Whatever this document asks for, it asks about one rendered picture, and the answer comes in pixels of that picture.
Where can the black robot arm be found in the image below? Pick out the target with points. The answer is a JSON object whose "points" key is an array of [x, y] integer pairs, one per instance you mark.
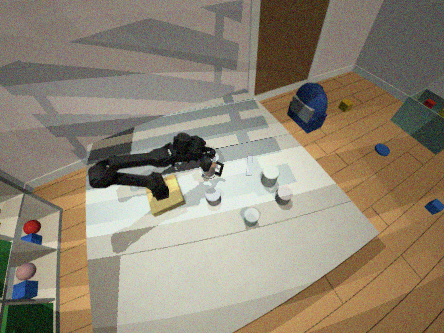
{"points": [[102, 177]]}

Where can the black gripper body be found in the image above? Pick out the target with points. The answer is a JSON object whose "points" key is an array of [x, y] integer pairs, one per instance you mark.
{"points": [[206, 162]]}

